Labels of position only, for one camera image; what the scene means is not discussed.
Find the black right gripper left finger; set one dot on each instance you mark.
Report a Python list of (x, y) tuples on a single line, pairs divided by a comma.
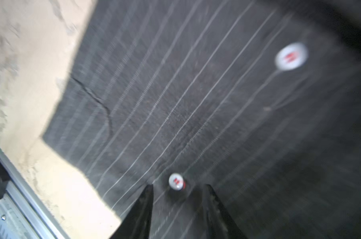
[(137, 223)]

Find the dark grey striped shirt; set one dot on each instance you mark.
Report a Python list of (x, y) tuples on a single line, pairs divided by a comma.
[(259, 99)]

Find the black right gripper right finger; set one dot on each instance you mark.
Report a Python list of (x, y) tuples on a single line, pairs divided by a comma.
[(219, 223)]

